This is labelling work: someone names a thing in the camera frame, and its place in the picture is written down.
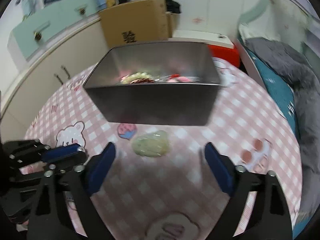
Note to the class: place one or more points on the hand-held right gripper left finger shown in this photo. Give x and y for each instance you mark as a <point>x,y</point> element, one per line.
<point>102,167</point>

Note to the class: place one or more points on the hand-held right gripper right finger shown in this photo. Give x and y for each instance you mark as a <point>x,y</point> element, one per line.
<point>220,170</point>

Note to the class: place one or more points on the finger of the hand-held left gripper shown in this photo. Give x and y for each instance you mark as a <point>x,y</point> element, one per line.
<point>71,161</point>
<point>62,152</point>

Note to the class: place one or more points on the green jade pendant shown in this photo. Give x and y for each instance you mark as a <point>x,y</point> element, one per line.
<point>151,143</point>

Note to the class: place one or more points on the grey storage box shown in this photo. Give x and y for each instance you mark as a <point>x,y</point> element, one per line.
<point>155,105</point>

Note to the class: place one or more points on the pink checked tablecloth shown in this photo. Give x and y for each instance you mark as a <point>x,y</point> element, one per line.
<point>250,120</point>

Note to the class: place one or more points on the cream cabinet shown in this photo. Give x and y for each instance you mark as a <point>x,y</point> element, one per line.
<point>37,62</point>

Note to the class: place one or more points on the teal bedsheet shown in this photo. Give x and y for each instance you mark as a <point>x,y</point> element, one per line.
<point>277,87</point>

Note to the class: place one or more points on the grey blanket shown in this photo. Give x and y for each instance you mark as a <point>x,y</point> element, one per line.
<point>305,85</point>

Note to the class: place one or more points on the white and red box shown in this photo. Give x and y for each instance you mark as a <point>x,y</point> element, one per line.
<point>200,36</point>

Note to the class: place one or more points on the white cabinet with mint drawers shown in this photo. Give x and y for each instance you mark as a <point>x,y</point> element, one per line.
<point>50,17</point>

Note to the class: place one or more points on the cardboard box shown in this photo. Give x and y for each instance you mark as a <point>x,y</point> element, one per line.
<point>135,20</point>

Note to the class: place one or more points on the black cloth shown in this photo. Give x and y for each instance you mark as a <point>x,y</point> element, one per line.
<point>173,6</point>

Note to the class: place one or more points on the mint bed headboard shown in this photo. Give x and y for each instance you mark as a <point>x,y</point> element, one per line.
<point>260,2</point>

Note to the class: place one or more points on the pink wall sticker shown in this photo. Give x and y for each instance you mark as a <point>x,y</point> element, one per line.
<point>198,20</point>

